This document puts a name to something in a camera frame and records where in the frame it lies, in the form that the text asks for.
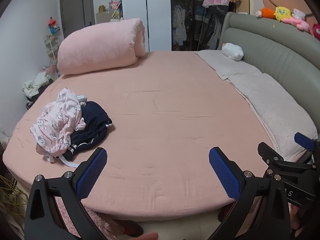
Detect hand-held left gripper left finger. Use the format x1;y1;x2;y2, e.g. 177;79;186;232
24;147;113;240

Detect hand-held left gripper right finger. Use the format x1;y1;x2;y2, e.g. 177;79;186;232
209;147;292;240

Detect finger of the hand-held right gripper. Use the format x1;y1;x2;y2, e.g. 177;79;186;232
294;132;320;165
257;142;319;178

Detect pink cartoon print pajama pants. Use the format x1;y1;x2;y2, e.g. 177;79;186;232
30;87;87;155

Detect pile of pale clothes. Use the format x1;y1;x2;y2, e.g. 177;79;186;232
21;72;54;99

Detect person's right hand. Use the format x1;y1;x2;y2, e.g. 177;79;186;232
290;202;310;232

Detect person's right red slipper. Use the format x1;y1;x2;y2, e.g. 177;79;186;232
217;204;227;223

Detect person's red slipper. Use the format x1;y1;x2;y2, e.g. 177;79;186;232
111;219;144;238
217;204;227;223

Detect pink fluffy rug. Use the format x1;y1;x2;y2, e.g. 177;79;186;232
54;196;112;240

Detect navy garment with white stripes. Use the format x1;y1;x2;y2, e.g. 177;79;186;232
64;101;113;162

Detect person's left red slipper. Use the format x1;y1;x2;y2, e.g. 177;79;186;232
111;219;144;238

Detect bed with pink sheet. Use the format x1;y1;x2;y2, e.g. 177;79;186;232
2;50;313;223

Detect grey padded headboard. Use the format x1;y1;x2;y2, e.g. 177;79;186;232
217;12;320;140

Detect white plush toy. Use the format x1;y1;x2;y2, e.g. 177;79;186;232
221;42;244;61

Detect pink bag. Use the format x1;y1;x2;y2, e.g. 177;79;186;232
42;64;57;75

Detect pink plush toy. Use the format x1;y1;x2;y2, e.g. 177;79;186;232
282;17;310;32

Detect rolled pink quilt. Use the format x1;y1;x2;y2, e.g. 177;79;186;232
57;18;146;75

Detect white cat plush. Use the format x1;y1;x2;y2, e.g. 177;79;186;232
292;8;307;20

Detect white shelf rack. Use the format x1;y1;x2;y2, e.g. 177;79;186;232
44;34;62;78

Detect yellow sponge plush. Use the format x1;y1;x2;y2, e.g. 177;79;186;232
274;6;292;22

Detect red and blue plush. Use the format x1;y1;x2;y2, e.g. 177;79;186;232
48;17;61;35

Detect beige cabinet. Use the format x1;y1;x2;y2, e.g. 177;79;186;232
96;12;123;26

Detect dark glass-door wardrobe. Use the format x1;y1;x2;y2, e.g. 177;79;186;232
170;0;237;52

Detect grey door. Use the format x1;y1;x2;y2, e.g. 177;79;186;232
59;0;94;39

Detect white wardrobe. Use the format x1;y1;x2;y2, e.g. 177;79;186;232
121;0;173;53

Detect white fabric strap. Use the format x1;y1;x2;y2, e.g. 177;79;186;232
56;155;80;168

